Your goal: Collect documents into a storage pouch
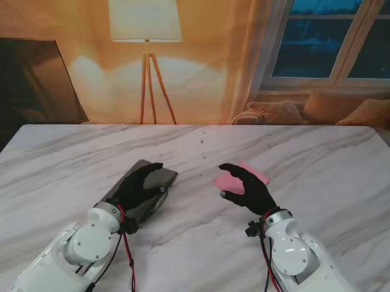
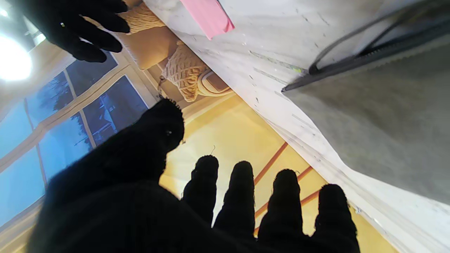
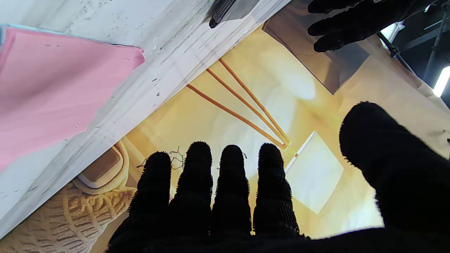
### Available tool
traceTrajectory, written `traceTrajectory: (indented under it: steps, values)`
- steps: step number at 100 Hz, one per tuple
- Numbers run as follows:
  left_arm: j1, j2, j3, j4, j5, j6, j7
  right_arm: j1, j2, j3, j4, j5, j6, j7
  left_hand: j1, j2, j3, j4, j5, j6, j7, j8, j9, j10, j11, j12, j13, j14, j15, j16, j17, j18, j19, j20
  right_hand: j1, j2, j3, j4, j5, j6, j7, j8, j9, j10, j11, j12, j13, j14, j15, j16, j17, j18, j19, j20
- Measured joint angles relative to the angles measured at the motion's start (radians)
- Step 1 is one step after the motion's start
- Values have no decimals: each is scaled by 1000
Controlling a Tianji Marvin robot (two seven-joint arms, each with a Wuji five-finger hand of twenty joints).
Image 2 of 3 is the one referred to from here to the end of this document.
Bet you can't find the white framed window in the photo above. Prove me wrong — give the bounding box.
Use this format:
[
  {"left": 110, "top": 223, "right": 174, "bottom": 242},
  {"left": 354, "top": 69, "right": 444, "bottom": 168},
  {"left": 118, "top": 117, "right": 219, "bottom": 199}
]
[{"left": 0, "top": 51, "right": 159, "bottom": 232}]

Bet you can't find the grey felt zip pouch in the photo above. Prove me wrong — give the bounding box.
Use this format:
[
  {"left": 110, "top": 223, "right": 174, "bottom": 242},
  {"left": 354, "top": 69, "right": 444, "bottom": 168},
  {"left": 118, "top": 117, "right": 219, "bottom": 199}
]
[{"left": 281, "top": 0, "right": 450, "bottom": 205}]

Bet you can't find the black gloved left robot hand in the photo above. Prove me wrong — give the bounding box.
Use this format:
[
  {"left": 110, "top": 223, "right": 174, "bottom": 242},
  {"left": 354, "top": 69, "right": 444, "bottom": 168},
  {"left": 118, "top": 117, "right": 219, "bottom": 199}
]
[{"left": 28, "top": 99, "right": 361, "bottom": 253}]

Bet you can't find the orange knitted cushion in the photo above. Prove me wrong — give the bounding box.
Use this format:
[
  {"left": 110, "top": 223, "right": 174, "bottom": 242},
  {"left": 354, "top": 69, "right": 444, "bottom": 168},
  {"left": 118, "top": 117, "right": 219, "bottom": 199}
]
[{"left": 118, "top": 3, "right": 166, "bottom": 34}]

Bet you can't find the cream knitted cushion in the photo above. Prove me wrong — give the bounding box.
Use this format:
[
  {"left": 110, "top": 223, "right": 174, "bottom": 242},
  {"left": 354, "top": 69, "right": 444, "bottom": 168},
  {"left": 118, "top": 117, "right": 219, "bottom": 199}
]
[{"left": 161, "top": 40, "right": 208, "bottom": 103}]

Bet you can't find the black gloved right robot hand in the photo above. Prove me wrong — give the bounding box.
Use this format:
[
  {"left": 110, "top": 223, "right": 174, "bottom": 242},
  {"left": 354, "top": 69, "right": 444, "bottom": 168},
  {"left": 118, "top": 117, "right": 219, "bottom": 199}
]
[{"left": 21, "top": 0, "right": 130, "bottom": 63}]

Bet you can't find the pink paper document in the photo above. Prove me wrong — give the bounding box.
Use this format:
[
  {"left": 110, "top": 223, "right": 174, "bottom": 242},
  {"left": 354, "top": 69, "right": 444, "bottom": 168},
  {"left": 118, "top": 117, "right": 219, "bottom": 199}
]
[{"left": 179, "top": 0, "right": 235, "bottom": 40}]

